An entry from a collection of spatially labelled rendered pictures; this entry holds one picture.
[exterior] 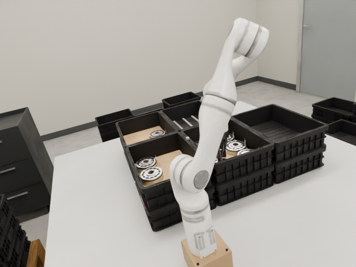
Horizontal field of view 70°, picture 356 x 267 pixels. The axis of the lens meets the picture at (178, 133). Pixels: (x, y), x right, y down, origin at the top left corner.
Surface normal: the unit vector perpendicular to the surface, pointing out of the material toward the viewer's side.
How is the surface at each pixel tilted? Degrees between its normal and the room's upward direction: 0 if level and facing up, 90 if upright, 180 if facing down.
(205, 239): 87
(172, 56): 90
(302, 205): 0
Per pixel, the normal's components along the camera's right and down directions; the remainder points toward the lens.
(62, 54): 0.37, 0.34
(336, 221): -0.15, -0.89
